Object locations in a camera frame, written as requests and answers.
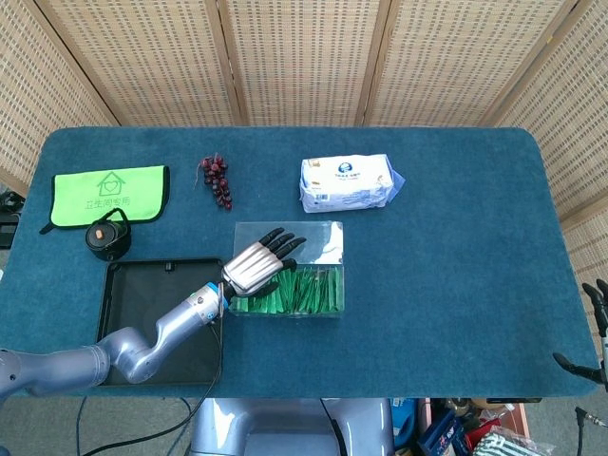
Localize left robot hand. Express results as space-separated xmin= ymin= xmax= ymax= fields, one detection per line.
xmin=221 ymin=227 xmax=308 ymax=299

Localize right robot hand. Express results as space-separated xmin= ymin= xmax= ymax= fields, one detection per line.
xmin=552 ymin=279 xmax=608 ymax=384

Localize clear plastic box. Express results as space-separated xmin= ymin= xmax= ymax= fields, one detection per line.
xmin=229 ymin=220 xmax=347 ymax=320

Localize green tea sachet stack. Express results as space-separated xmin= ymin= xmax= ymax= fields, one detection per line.
xmin=231 ymin=265 xmax=345 ymax=315

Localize black plastic tray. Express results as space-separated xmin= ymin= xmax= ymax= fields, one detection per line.
xmin=96 ymin=257 xmax=225 ymax=388

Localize dark red grape bunch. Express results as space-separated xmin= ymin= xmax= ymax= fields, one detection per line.
xmin=193 ymin=152 xmax=235 ymax=211

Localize white blue tissue pack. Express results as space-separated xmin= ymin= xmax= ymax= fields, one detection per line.
xmin=299 ymin=153 xmax=407 ymax=215

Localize grey robot torso base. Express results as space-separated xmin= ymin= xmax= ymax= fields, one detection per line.
xmin=189 ymin=397 xmax=396 ymax=456

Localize green cloth with black trim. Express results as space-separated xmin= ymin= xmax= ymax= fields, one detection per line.
xmin=39 ymin=164 xmax=171 ymax=236

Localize blue carpet table cover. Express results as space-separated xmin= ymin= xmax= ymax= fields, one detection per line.
xmin=0 ymin=126 xmax=600 ymax=399

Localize blue storage box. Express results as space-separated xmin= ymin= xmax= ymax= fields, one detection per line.
xmin=416 ymin=407 xmax=472 ymax=456

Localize woven folding screen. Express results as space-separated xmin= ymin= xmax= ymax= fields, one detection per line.
xmin=0 ymin=0 xmax=608 ymax=305

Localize black devices beside table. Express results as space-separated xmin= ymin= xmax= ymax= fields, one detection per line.
xmin=0 ymin=188 xmax=24 ymax=249

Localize black cable with plug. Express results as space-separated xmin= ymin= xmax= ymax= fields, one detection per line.
xmin=574 ymin=406 xmax=608 ymax=456

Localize black kettle with handle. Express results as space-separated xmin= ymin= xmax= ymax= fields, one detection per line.
xmin=85 ymin=210 xmax=133 ymax=262

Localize black floor cable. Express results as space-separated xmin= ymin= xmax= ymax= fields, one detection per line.
xmin=75 ymin=396 xmax=206 ymax=456

